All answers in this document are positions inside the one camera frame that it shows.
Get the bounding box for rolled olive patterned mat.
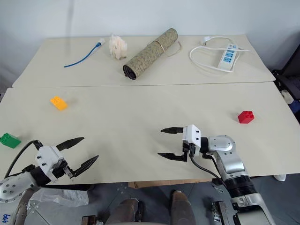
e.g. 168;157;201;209
122;28;179;80

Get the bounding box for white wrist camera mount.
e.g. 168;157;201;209
182;124;203;157
34;145;64;181

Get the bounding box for blue cable with white plug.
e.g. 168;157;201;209
63;37;105;68

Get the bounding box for red toy brick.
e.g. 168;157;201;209
237;110;256;124

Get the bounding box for green toy brick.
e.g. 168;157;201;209
0;132;22;149

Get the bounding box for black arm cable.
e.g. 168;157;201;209
3;140;45;180
189;156;229;191

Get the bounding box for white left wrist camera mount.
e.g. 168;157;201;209
34;145;64;181

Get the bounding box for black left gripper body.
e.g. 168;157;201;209
52;158;76;180

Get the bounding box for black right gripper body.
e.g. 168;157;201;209
181;140;197;163

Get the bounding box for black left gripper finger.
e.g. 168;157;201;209
55;137;85;151
69;154;100;179

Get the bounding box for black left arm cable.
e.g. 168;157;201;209
3;140;45;180

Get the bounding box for dark rounded shape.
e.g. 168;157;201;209
114;198;145;225
170;190;197;225

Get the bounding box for metal floor bracket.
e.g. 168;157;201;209
210;200;233;223

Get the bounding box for pale mesh bath sponge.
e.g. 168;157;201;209
108;34;128;60

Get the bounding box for clear plastic bag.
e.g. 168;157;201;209
30;187;90;209

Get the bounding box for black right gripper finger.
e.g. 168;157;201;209
157;152;188;163
160;127;186;135

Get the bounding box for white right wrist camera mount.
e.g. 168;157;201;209
182;124;203;157

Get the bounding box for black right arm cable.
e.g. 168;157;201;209
189;156;229;191

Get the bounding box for orange toy brick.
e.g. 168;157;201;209
49;96;69;111

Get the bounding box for white power strip with cord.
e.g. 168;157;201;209
189;35;251;73

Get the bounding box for tan rubber band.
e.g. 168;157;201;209
165;41;183;57

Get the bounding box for black equipment beside table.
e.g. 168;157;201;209
271;30;300;118

